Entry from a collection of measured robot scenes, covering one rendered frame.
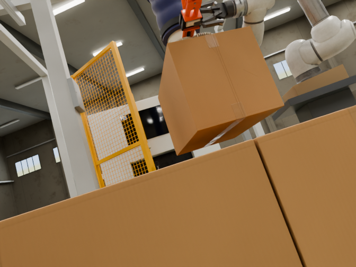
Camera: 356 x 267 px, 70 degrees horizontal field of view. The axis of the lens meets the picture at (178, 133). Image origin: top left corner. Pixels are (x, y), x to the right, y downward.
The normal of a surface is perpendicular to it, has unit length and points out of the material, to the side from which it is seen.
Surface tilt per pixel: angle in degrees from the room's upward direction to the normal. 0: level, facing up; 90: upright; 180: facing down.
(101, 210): 90
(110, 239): 90
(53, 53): 90
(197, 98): 89
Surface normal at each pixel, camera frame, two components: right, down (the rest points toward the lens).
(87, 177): 0.06, -0.21
